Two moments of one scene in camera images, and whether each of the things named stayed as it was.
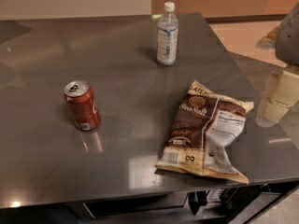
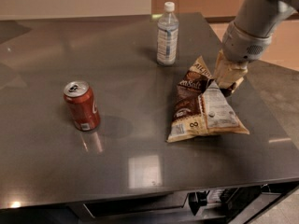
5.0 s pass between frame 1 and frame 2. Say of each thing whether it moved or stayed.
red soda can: stayed
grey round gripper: moved
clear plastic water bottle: stayed
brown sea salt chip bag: moved
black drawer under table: stayed
